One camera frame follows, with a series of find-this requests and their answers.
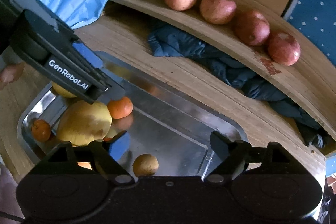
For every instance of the blue polka dot fabric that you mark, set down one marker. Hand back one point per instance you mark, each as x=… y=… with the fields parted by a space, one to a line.
x=315 y=19

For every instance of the dark blue cloth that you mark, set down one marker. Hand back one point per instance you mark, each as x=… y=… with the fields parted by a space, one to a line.
x=170 y=41

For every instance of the large yellow pear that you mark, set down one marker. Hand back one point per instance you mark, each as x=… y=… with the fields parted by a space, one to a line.
x=83 y=123

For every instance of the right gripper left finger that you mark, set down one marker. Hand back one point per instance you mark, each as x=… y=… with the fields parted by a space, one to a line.
x=104 y=157

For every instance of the person's left hand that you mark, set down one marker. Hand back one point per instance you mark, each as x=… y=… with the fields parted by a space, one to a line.
x=10 y=74

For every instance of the small tangerine in tray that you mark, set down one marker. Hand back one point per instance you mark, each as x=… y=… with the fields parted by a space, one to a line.
x=41 y=130

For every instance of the large orange in tray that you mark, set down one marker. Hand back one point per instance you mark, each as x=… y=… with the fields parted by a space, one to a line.
x=85 y=165

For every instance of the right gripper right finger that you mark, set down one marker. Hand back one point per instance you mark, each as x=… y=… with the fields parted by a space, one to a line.
x=235 y=160

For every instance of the stainless steel tray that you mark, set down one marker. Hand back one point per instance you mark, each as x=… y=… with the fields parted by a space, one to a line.
x=165 y=122

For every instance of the curved wooden shelf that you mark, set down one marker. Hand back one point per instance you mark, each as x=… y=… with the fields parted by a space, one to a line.
x=310 y=82

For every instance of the finger of the left gripper with red dot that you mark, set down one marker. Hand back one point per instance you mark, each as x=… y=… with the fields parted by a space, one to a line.
x=114 y=90

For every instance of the rightmost red apple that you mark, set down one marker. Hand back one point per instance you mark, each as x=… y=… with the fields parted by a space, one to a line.
x=283 y=48

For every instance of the small orange tangerine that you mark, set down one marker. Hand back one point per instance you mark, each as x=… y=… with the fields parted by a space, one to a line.
x=120 y=108

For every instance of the yellow pear in tray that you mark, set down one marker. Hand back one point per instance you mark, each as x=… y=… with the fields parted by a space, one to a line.
x=61 y=91

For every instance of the small brown kiwi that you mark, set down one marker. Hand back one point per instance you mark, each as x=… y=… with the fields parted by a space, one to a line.
x=145 y=165

